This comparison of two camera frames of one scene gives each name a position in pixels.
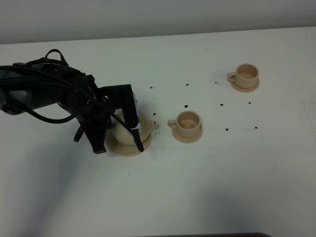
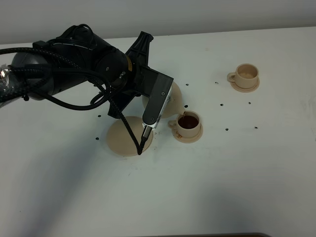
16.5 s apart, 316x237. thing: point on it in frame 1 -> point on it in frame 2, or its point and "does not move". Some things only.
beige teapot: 121,134 -> 174,107
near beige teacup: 187,124 does not move
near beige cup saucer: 183,139 does not move
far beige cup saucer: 245,90 does not move
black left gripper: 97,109 -> 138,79
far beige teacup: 246,76 does not move
